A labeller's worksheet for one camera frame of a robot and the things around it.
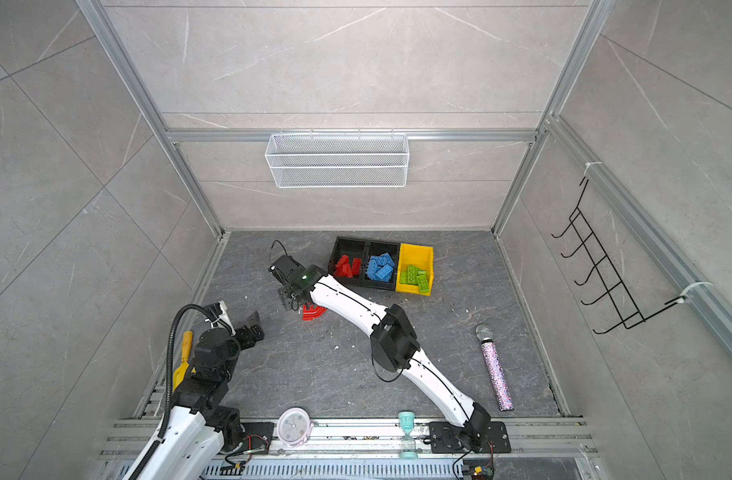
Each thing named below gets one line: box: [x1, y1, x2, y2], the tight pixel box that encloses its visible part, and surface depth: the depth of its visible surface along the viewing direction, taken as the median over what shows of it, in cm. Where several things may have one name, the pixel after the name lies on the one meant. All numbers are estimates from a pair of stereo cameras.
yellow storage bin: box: [396, 243, 434, 296], surface depth 103 cm
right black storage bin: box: [362, 240, 399, 291], surface depth 103 cm
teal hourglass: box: [398, 411, 418, 459], surface depth 75 cm
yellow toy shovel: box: [172, 331, 193, 392], surface depth 86 cm
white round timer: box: [276, 407, 314, 447], surface depth 75 cm
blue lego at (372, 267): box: [367, 255, 379, 281], surface depth 103 cm
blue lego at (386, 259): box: [377, 252, 396, 267], surface depth 109 cm
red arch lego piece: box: [301, 304, 327, 321], surface depth 97 cm
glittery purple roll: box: [476, 324, 515, 412], surface depth 83 cm
